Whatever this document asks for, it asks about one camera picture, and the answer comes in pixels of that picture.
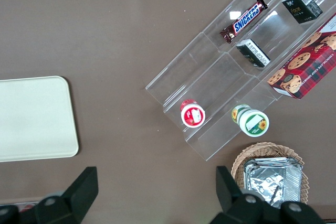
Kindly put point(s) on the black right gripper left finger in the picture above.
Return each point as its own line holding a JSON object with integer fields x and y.
{"x": 76, "y": 195}

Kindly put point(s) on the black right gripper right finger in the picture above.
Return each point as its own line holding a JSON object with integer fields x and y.
{"x": 228, "y": 190}

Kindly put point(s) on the woven wicker basket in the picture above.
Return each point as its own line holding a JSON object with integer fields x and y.
{"x": 265, "y": 153}

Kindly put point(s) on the cream rectangular tray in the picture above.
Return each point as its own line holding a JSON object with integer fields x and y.
{"x": 34, "y": 119}

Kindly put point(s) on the aluminium foil container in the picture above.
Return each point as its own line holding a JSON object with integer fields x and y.
{"x": 273, "y": 179}

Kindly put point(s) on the green sunflower yogurt cup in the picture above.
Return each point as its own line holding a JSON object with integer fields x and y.
{"x": 252, "y": 121}

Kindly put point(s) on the red strawberry yogurt cup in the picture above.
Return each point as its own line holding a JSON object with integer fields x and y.
{"x": 192, "y": 114}

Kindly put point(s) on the clear acrylic tiered display stand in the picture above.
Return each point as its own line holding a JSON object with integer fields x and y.
{"x": 236, "y": 58}

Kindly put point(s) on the black carton with white label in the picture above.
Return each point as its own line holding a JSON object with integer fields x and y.
{"x": 253, "y": 53}

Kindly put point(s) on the red tartan cookie box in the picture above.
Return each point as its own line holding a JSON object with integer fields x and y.
{"x": 307, "y": 66}

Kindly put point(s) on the Snickers chocolate bar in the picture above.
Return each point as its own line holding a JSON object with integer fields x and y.
{"x": 244, "y": 20}

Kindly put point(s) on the black Face carton box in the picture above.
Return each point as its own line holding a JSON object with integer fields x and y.
{"x": 302, "y": 6}

